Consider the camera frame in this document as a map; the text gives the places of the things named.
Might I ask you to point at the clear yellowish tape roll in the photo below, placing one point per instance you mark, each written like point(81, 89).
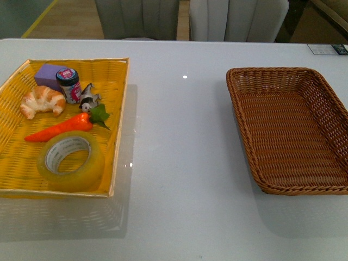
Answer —
point(72, 162)

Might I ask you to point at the brown wicker basket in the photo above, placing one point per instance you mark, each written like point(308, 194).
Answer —
point(293, 127)

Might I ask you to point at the yellow woven basket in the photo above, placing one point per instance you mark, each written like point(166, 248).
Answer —
point(19, 175)

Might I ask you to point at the orange toy carrot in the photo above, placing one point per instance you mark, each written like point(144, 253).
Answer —
point(79, 122)

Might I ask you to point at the black white toy figure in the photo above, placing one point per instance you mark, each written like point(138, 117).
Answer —
point(88, 100)

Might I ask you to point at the left grey chair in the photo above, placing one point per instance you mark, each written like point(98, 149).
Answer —
point(157, 20)

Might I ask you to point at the grey chair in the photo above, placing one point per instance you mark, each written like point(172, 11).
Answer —
point(157, 20)
point(236, 21)

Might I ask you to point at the right grey chair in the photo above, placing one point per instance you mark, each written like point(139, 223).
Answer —
point(236, 21)

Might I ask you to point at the small black-lidded jar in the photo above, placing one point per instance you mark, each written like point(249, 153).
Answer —
point(68, 80)

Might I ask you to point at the toy croissant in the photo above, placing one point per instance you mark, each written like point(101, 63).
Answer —
point(42, 99)

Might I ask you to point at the purple block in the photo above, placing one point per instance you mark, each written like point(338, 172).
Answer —
point(46, 76)

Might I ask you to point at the table label sticker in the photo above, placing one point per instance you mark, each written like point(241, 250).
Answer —
point(328, 49)

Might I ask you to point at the tan sofa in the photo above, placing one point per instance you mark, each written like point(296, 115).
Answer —
point(334, 16)

